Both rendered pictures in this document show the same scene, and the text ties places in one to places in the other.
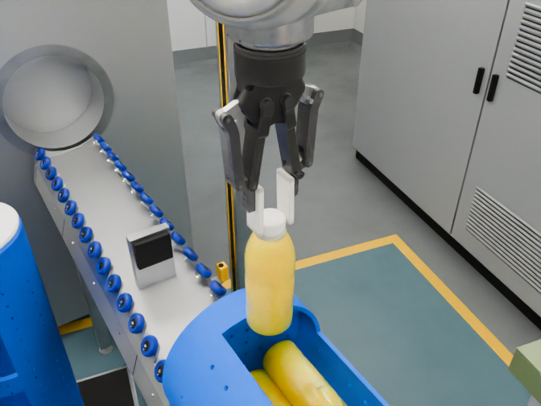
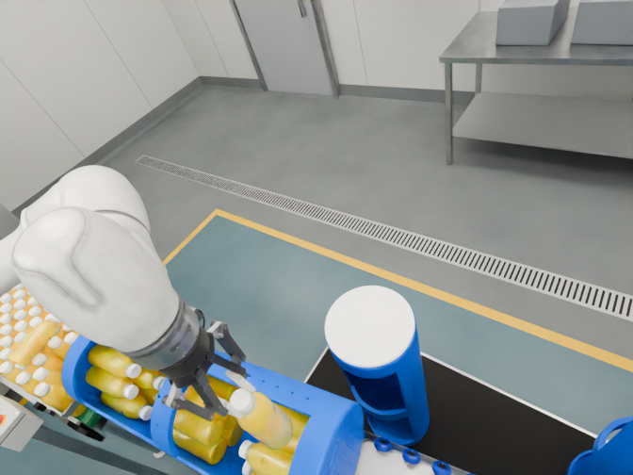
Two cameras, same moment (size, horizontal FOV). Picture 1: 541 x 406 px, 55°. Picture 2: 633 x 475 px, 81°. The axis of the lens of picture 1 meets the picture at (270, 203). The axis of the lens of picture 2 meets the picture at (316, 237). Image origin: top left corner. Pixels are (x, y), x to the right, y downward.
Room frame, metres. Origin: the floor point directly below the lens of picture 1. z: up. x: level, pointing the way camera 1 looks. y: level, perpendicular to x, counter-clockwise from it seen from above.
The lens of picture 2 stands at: (0.89, 0.13, 2.05)
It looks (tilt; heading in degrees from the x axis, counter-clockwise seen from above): 45 degrees down; 163
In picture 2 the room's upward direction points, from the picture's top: 22 degrees counter-clockwise
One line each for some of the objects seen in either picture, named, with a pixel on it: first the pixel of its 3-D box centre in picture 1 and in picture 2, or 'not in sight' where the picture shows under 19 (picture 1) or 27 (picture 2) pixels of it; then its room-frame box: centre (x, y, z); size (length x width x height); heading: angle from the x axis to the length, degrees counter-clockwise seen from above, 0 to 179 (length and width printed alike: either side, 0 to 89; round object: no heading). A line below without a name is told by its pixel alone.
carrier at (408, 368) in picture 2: not in sight; (386, 379); (0.34, 0.35, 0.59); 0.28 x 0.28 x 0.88
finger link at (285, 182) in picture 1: (285, 196); (227, 407); (0.54, -0.02, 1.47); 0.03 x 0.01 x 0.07; 33
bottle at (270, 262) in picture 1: (270, 276); (262, 418); (0.53, 0.00, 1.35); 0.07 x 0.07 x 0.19
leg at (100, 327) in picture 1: (92, 298); not in sight; (1.52, 0.72, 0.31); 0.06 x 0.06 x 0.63; 33
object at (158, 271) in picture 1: (153, 258); not in sight; (0.96, 0.28, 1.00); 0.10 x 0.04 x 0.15; 123
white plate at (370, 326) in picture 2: not in sight; (368, 323); (0.34, 0.35, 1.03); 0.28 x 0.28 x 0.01
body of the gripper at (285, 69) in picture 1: (270, 82); (187, 354); (0.53, 0.00, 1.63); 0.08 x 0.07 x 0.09; 123
